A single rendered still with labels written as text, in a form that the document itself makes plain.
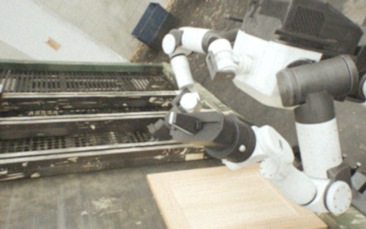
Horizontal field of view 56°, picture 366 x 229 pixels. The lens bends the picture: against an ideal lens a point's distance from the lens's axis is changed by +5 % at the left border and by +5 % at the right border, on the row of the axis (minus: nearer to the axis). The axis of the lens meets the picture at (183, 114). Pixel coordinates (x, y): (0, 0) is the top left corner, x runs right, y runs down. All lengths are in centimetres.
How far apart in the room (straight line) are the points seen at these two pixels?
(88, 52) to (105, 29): 147
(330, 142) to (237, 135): 31
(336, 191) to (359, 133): 151
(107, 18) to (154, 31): 117
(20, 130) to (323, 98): 117
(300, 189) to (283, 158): 13
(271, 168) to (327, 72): 25
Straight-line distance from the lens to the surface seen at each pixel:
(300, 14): 97
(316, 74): 84
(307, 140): 89
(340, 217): 122
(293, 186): 84
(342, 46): 108
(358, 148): 235
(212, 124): 59
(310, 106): 85
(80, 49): 479
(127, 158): 130
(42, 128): 155
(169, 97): 192
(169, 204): 112
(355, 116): 246
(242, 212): 115
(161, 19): 532
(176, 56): 141
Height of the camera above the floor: 192
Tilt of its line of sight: 30 degrees down
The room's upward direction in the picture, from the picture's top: 58 degrees counter-clockwise
